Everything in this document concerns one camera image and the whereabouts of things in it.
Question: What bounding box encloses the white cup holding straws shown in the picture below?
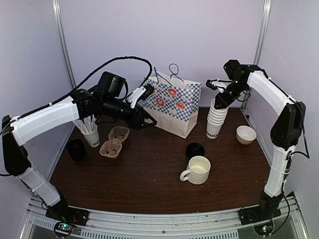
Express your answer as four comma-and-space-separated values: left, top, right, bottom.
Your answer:
83, 129, 100, 148

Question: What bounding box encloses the stack of white paper cups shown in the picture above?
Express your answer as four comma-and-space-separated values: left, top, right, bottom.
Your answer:
206, 99, 228, 139

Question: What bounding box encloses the black lid on table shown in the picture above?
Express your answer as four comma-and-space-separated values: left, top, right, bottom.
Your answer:
185, 142, 205, 159

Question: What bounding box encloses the white ceramic mug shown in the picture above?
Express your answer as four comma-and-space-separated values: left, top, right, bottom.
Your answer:
179, 156, 211, 185

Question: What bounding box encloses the brown cardboard cup carrier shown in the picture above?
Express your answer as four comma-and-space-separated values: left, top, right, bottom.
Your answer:
99, 126, 130, 159

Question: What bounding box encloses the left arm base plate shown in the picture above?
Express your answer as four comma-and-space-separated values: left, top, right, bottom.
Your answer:
45, 205, 89, 226

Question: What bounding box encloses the left aluminium frame post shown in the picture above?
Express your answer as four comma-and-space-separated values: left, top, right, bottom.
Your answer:
52, 0, 76, 89

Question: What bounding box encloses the stack of black lids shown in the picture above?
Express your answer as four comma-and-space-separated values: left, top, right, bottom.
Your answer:
66, 138, 86, 161

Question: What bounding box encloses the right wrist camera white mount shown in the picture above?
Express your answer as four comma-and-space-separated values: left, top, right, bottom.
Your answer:
206, 78, 231, 93

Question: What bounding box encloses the aluminium frame post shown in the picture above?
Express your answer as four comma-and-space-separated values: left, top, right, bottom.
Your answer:
254, 0, 272, 65
52, 0, 76, 89

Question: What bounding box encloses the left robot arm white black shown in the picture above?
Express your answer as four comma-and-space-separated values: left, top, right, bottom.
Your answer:
2, 72, 157, 221

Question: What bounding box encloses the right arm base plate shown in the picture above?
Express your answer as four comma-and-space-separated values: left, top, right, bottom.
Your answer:
237, 205, 281, 225

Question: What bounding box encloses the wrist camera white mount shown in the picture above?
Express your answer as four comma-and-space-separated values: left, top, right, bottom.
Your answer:
206, 78, 231, 93
126, 84, 155, 109

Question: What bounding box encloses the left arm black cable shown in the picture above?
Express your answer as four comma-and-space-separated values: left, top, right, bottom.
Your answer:
14, 56, 153, 120

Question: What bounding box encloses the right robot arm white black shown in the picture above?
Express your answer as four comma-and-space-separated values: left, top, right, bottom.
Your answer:
214, 60, 306, 224

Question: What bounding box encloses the aluminium front rail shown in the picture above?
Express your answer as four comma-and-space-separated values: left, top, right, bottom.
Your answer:
19, 191, 307, 239

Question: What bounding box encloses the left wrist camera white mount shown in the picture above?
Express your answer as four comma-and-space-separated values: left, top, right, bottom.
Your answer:
126, 84, 155, 109

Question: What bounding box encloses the small white ceramic bowl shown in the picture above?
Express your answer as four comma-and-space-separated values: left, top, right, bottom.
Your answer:
236, 125, 257, 145

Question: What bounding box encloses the blue checkered paper bag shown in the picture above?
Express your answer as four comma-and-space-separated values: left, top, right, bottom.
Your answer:
143, 68, 201, 138

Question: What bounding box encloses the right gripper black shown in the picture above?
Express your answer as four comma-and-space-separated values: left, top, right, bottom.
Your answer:
215, 79, 248, 109

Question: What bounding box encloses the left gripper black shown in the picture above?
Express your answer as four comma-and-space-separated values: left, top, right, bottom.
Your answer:
101, 95, 158, 130

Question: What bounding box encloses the right aluminium frame post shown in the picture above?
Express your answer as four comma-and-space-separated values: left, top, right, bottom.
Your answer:
254, 0, 272, 65

